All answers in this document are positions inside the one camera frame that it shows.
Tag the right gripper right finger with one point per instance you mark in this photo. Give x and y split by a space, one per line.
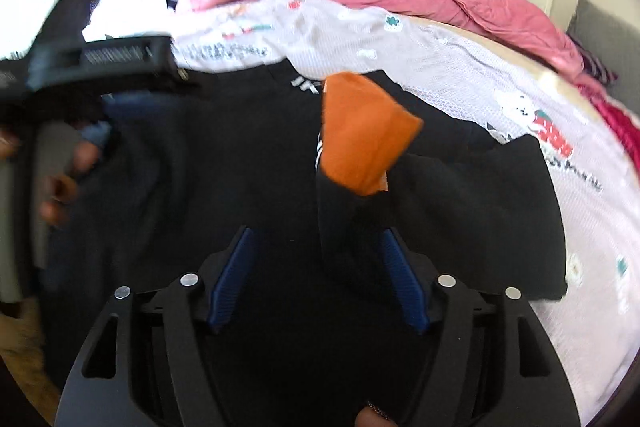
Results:
476 358

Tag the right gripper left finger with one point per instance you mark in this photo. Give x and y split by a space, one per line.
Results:
145 363

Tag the black sweater orange cuffs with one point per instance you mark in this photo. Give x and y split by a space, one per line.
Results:
318 170

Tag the left hand red nails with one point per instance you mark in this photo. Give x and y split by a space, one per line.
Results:
62 188

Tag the right hand red nails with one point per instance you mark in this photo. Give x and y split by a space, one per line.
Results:
371 417

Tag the red patterned pillow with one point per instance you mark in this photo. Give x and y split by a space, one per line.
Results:
619 122

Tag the strawberry bear bed sheet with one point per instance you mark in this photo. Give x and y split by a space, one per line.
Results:
595 327

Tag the striped purple pillow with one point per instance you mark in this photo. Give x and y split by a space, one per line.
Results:
594 67

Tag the grey headboard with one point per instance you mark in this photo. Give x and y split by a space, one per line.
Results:
615 43

